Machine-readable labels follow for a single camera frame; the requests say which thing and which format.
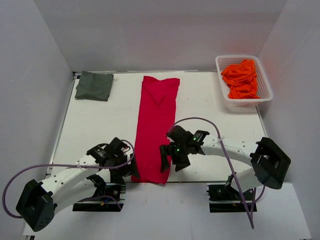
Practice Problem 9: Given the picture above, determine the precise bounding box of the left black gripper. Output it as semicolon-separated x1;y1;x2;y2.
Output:
109;153;141;185

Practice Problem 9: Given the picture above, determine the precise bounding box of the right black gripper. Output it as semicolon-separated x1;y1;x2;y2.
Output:
160;142;192;173

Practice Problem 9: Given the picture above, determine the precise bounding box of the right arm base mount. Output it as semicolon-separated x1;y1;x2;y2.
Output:
206;184;246;213

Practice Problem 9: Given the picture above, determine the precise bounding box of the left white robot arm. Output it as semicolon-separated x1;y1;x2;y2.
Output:
16;137;135;232

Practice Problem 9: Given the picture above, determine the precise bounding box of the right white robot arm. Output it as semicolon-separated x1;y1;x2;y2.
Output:
159;125;291;201

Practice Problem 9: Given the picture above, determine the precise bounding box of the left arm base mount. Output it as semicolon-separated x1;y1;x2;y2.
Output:
72;184;126;213

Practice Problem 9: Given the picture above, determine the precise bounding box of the red t shirt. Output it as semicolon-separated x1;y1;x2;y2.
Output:
131;76;180;184

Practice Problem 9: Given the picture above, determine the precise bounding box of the white plastic basket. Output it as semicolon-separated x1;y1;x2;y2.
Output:
215;55;273;107

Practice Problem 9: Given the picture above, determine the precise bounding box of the orange t shirt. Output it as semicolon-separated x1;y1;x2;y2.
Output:
221;59;260;99

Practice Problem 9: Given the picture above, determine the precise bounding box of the folded grey t shirt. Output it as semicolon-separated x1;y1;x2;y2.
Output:
75;71;114;102

